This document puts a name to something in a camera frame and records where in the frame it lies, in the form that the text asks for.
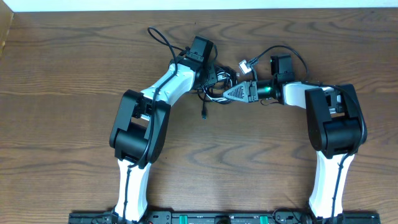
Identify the white cable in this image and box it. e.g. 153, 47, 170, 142
205, 71, 240, 103

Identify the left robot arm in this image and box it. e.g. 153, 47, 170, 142
109, 57, 216, 223

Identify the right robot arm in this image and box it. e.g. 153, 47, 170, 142
223, 80, 367, 223

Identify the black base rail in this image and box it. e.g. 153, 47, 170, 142
68, 210, 382, 224

